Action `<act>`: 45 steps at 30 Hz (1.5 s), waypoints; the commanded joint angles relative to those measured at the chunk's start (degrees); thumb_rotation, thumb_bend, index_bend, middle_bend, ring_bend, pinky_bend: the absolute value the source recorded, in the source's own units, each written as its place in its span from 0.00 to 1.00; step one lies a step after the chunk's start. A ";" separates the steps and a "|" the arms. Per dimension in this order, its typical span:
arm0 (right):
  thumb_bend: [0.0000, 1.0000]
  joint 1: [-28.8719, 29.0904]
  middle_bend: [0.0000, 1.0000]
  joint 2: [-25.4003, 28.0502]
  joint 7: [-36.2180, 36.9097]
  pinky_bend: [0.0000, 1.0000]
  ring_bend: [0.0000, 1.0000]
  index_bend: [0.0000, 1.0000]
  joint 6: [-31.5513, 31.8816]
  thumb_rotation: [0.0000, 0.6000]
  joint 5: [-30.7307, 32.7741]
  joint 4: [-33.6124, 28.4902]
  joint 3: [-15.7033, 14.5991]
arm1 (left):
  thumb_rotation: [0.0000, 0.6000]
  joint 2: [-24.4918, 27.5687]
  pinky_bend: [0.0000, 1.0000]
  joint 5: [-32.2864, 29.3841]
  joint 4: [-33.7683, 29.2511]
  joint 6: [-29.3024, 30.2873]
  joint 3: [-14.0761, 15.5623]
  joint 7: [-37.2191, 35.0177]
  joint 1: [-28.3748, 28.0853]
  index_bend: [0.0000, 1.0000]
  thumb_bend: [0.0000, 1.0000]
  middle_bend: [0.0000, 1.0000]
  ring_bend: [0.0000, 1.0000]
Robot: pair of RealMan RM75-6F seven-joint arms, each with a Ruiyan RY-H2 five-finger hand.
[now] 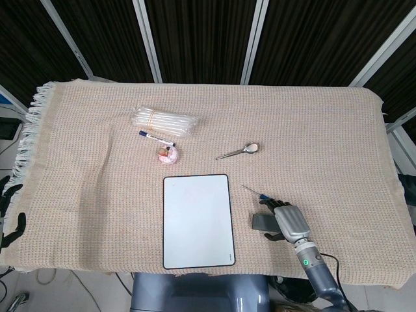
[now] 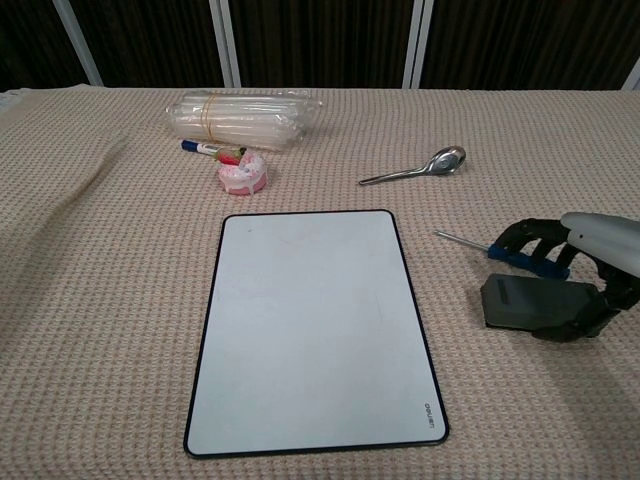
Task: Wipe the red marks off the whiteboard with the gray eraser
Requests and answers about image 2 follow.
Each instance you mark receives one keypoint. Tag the blue white marker pen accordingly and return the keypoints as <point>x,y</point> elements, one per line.
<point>200,147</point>

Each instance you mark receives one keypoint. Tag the yellow rubber band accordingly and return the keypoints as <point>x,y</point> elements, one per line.
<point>207,115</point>

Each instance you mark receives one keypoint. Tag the aluminium frame post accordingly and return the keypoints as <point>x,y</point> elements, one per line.
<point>634,80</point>
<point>80,45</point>
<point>225,45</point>
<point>417,45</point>

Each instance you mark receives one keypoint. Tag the beige waffle weave tablecloth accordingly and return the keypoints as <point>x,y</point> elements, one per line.
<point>100,300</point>

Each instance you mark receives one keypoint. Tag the white board with black rim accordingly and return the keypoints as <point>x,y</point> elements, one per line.
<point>315,330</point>

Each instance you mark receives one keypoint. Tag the metal spoon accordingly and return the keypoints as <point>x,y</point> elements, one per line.
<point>447,161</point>

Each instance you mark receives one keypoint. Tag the grey board eraser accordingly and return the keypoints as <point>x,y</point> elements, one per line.
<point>540,300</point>

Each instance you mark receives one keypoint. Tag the bundle of clear wrapped straws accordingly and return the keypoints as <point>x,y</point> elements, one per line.
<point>250,117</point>

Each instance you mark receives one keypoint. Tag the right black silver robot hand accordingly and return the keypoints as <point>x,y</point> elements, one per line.
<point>610,240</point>

